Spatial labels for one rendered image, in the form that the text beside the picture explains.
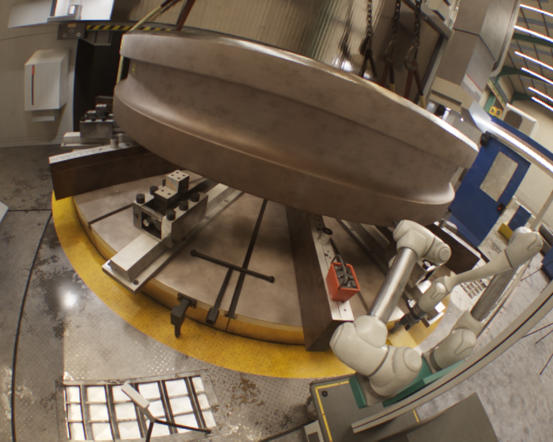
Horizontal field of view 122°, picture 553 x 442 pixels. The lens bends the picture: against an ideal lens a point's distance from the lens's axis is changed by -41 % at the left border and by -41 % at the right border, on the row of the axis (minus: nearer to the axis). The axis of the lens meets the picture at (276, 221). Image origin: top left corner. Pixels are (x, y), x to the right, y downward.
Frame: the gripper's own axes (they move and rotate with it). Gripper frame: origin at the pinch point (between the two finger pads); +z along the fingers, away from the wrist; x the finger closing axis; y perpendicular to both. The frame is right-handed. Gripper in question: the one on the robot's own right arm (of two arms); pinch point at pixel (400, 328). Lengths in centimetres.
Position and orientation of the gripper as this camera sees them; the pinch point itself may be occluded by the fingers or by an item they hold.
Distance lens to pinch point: 162.9
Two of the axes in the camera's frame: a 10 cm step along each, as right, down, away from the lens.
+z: -2.9, 7.8, 5.5
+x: 9.4, 1.2, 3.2
